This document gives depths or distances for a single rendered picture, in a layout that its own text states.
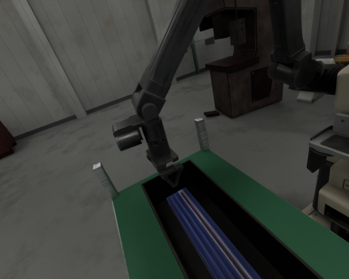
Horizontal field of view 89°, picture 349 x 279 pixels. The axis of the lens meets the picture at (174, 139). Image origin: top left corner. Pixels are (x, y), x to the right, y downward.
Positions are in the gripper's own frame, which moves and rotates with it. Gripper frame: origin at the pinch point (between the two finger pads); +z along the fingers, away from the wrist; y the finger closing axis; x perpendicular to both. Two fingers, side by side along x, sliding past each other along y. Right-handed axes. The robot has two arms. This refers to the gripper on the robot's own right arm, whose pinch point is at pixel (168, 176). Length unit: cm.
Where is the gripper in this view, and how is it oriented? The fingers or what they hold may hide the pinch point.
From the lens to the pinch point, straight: 57.1
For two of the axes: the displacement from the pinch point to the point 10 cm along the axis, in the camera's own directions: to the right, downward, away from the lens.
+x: 8.7, -3.9, 2.9
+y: 4.4, 3.5, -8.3
